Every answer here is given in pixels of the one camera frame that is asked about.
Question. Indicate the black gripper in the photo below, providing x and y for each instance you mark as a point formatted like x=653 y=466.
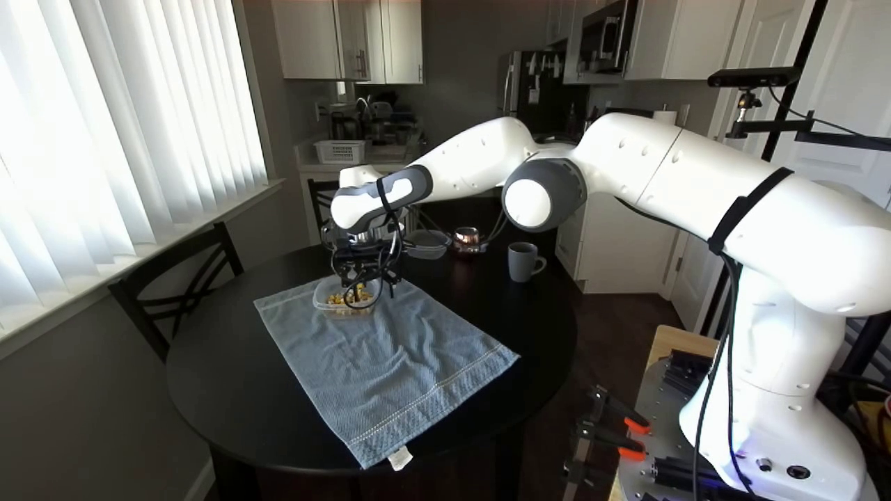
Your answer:
x=366 y=253

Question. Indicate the clear bowl with yellow contents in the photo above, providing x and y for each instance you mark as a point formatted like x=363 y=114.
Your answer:
x=349 y=299

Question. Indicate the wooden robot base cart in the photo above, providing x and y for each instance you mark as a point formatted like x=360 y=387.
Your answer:
x=657 y=402

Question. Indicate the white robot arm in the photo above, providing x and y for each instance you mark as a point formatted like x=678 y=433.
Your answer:
x=754 y=416

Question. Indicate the blue towel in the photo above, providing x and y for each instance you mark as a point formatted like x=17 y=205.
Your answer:
x=384 y=372

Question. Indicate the clear plastic lidded container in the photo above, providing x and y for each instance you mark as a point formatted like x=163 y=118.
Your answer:
x=426 y=246

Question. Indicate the copper mug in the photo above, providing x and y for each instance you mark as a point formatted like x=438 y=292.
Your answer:
x=468 y=241

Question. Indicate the white tub on counter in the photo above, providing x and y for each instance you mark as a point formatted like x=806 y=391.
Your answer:
x=340 y=152

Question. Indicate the grey coffee mug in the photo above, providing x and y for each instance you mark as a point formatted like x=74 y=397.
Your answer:
x=525 y=263

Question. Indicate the round black table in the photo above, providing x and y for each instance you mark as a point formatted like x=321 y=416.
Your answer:
x=231 y=386

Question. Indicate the white upper cabinets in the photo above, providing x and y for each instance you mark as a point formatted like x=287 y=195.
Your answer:
x=352 y=39

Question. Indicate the black chair near window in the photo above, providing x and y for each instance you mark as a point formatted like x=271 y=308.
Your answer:
x=167 y=288

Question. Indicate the white kitchen island cabinet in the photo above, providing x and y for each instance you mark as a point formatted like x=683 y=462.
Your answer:
x=610 y=248

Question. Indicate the white vertical blinds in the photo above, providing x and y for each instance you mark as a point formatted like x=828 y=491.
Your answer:
x=120 y=125

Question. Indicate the white door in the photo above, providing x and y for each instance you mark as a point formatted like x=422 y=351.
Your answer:
x=845 y=81

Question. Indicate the orange handled clamp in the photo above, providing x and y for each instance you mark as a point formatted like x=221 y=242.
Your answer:
x=610 y=425

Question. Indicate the black camera stand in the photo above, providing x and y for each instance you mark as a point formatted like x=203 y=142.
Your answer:
x=774 y=92

